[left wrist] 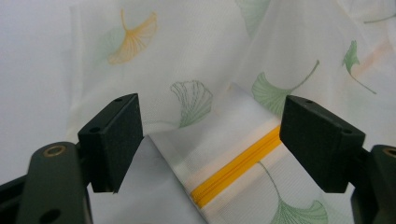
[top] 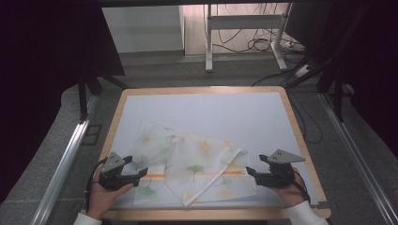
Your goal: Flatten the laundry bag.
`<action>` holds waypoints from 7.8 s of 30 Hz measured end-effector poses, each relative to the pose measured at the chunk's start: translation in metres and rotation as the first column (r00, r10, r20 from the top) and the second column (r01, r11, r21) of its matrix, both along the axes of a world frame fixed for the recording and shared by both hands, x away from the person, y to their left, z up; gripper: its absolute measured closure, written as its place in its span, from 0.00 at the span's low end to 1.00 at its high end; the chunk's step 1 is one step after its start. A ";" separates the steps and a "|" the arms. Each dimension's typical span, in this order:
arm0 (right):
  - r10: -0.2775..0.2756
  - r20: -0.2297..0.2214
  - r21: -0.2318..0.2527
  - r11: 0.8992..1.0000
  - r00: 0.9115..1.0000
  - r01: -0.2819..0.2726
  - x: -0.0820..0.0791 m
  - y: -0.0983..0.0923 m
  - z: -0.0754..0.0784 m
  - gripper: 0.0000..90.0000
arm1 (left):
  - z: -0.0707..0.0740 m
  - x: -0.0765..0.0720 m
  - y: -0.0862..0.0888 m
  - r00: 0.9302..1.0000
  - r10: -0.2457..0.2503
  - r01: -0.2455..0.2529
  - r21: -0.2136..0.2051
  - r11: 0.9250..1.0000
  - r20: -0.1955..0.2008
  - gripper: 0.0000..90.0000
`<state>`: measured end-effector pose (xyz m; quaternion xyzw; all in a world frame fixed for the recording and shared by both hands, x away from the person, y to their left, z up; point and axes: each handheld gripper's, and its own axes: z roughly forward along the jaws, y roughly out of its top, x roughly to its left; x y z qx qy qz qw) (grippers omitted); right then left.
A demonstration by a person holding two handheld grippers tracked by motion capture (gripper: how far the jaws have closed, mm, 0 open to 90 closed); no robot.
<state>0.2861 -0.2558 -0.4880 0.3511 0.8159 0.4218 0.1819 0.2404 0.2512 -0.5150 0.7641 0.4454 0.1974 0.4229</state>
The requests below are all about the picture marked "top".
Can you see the white table mat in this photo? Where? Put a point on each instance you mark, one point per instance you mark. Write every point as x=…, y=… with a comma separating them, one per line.
x=219, y=109

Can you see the white leaf-print cloth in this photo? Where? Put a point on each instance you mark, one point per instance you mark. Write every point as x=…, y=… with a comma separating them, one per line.
x=187, y=156

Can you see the person's right hand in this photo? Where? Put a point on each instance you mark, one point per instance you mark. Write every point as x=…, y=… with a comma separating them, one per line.
x=292, y=193

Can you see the person's left hand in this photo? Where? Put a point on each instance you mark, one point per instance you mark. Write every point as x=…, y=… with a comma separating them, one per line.
x=100, y=198

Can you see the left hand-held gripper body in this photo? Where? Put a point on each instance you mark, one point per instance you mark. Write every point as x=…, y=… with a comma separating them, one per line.
x=112, y=179

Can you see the white cabinet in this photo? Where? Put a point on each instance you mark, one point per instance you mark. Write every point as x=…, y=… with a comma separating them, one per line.
x=144, y=28

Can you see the wooden-edged table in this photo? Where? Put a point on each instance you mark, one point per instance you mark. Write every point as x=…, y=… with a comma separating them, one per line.
x=203, y=215

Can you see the white power strip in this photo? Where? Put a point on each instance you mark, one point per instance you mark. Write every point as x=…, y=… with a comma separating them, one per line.
x=302, y=71

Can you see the black metal stand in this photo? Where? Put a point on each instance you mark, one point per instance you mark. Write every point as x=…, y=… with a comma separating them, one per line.
x=338, y=93
x=82, y=100

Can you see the white metal desk frame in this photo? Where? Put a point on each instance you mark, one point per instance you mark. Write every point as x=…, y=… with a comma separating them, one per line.
x=208, y=47

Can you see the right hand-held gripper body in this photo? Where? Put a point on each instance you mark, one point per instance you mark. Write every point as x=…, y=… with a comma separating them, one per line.
x=278, y=176

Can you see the black floor socket plate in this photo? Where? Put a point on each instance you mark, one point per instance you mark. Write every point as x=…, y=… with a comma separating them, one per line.
x=92, y=135

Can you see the dark curtain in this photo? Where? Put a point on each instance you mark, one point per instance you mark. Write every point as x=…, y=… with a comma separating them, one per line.
x=37, y=78
x=381, y=78

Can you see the aluminium floor rail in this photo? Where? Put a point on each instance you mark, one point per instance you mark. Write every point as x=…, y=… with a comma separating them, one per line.
x=353, y=156
x=62, y=168

